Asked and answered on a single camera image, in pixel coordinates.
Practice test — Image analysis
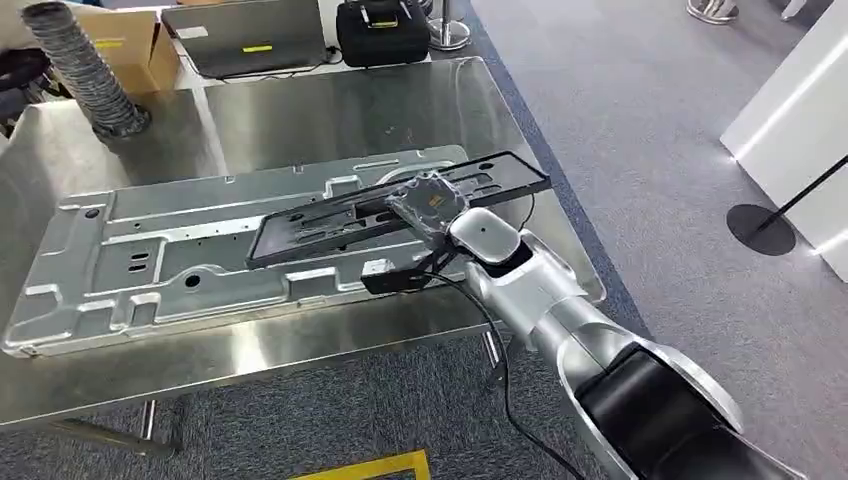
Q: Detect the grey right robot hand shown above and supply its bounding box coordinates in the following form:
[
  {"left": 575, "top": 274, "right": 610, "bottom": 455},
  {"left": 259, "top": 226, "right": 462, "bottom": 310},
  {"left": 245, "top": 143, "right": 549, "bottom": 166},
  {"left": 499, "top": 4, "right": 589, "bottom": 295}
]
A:
[{"left": 387, "top": 170, "right": 473, "bottom": 234}]

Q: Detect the black metal panel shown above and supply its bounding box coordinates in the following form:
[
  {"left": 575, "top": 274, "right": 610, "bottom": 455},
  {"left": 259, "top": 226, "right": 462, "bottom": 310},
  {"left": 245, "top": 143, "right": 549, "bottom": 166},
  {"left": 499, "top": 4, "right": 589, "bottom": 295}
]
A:
[{"left": 245, "top": 150, "right": 552, "bottom": 271}]

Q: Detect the steel work bench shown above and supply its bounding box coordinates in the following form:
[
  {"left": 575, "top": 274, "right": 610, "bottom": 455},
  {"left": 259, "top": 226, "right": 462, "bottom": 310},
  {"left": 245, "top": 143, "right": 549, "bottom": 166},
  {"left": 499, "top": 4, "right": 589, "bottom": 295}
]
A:
[{"left": 0, "top": 56, "right": 607, "bottom": 460}]

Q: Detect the chrome stanchion base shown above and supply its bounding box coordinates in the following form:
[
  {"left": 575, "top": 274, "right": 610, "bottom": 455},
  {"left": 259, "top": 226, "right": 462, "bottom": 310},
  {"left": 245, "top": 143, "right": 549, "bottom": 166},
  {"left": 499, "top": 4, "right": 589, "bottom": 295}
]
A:
[
  {"left": 685, "top": 0, "right": 740, "bottom": 26},
  {"left": 427, "top": 0, "right": 473, "bottom": 52}
]

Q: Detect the black carry case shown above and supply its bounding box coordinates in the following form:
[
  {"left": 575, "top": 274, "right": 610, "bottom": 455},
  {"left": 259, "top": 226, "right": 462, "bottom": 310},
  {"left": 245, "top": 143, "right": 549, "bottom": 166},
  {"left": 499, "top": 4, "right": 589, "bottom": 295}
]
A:
[{"left": 335, "top": 0, "right": 432, "bottom": 69}]

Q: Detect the grey laptop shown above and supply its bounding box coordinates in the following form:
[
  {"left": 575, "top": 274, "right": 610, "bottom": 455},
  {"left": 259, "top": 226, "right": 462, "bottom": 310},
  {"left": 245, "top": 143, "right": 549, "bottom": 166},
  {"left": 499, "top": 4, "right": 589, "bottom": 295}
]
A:
[{"left": 160, "top": 0, "right": 331, "bottom": 81}]

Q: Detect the large silver stamped plate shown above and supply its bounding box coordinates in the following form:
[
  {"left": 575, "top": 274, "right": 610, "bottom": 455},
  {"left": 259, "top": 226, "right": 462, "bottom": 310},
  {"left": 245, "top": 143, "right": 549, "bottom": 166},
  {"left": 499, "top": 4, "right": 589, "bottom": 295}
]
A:
[{"left": 0, "top": 144, "right": 495, "bottom": 359}]

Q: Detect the black stanchion with pole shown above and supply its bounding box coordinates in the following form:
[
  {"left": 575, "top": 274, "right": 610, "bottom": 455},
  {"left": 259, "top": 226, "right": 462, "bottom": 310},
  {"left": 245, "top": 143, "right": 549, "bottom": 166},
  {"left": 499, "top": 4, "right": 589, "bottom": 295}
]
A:
[{"left": 726, "top": 155, "right": 848, "bottom": 258}]

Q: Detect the brown cardboard box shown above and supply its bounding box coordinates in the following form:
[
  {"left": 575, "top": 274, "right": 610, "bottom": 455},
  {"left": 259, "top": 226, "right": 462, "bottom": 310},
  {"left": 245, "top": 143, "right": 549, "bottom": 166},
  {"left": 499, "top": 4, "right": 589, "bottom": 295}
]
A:
[{"left": 66, "top": 7, "right": 181, "bottom": 97}]

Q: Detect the white cabinet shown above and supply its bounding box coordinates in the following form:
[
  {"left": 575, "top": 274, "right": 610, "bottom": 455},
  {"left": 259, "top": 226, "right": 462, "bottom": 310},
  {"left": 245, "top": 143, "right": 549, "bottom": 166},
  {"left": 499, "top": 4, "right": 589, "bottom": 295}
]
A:
[{"left": 720, "top": 0, "right": 848, "bottom": 283}]

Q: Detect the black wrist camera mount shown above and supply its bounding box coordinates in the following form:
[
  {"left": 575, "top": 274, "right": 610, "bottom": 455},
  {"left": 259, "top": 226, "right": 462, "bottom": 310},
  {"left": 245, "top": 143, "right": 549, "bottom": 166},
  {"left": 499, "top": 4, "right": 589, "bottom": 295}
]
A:
[{"left": 359, "top": 254, "right": 458, "bottom": 297}]

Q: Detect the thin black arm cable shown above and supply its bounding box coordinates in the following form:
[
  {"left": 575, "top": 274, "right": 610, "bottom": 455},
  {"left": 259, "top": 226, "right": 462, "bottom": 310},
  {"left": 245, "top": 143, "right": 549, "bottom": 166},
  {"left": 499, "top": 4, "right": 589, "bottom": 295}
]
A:
[{"left": 423, "top": 271, "right": 588, "bottom": 480}]

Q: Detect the black laptop cable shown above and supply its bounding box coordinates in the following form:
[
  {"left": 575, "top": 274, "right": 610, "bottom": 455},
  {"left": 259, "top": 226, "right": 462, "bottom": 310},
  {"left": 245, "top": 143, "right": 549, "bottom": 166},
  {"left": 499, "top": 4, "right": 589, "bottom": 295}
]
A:
[{"left": 218, "top": 46, "right": 342, "bottom": 84}]

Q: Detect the grey flexible duct hose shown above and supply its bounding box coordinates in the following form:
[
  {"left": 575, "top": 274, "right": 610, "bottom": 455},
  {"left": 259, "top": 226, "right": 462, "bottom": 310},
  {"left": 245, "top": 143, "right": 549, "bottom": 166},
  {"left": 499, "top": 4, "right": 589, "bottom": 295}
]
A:
[{"left": 21, "top": 0, "right": 152, "bottom": 140}]

